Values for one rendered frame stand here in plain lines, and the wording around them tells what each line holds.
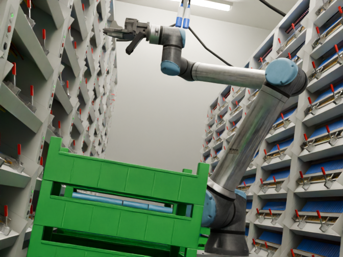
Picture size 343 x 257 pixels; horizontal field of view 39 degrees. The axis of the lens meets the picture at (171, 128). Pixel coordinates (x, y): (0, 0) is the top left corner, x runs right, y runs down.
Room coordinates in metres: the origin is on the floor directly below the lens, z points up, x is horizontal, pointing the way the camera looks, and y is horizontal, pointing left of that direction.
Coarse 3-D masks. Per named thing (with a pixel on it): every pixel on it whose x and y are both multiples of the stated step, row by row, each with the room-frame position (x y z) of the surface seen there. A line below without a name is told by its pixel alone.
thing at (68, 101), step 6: (60, 66) 1.84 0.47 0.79; (60, 72) 1.84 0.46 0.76; (60, 78) 2.01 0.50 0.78; (60, 84) 1.94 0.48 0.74; (66, 84) 2.27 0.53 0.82; (60, 90) 2.00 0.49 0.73; (54, 96) 2.36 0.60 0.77; (60, 96) 2.06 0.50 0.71; (66, 96) 2.16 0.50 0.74; (72, 96) 2.44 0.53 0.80; (66, 102) 2.24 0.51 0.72; (72, 102) 2.44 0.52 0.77; (66, 108) 2.31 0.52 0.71; (72, 108) 2.44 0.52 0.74
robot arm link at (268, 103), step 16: (272, 64) 1.77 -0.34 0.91; (288, 64) 1.74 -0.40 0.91; (272, 80) 1.76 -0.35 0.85; (288, 80) 1.73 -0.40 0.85; (304, 80) 1.82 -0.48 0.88; (256, 96) 1.84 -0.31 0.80; (272, 96) 1.78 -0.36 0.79; (288, 96) 1.80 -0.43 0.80; (256, 112) 1.81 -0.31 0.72; (272, 112) 1.80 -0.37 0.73; (240, 128) 1.85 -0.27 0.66; (256, 128) 1.82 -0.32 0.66; (240, 144) 1.84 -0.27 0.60; (256, 144) 1.84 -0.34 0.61; (224, 160) 1.88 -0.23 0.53; (240, 160) 1.86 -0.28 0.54; (224, 176) 1.88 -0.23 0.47; (240, 176) 1.89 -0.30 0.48; (208, 192) 1.88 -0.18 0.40; (224, 192) 1.88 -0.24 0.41; (208, 208) 1.87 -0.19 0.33; (224, 208) 1.91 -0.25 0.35; (208, 224) 1.91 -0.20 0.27; (224, 224) 2.00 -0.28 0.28
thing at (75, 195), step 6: (78, 198) 1.24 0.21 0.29; (84, 198) 1.24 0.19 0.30; (90, 198) 1.24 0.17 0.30; (96, 198) 1.25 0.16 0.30; (102, 198) 1.25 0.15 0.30; (108, 198) 1.25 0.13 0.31; (114, 198) 1.26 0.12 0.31; (120, 204) 1.25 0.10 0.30; (126, 204) 1.26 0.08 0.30; (132, 204) 1.26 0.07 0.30; (138, 204) 1.26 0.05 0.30; (144, 204) 1.26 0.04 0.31; (150, 204) 1.27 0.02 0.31; (156, 210) 1.27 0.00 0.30; (162, 210) 1.27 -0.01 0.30; (168, 210) 1.27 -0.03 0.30
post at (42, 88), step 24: (72, 0) 1.82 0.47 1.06; (48, 24) 1.74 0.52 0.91; (48, 48) 1.74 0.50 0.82; (24, 72) 1.74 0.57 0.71; (48, 96) 1.74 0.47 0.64; (0, 120) 1.73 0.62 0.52; (24, 144) 1.74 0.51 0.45; (0, 192) 1.74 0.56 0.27; (24, 192) 1.74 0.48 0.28; (24, 216) 1.76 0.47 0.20
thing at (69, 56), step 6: (72, 18) 1.84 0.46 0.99; (66, 36) 1.88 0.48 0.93; (66, 42) 1.93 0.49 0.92; (66, 48) 1.99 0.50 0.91; (72, 48) 2.07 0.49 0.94; (66, 54) 2.05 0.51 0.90; (72, 54) 2.12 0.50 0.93; (66, 60) 2.34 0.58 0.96; (72, 60) 2.18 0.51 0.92; (78, 60) 2.44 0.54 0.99; (72, 66) 2.25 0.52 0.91; (78, 66) 2.35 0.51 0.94; (78, 72) 2.42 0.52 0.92
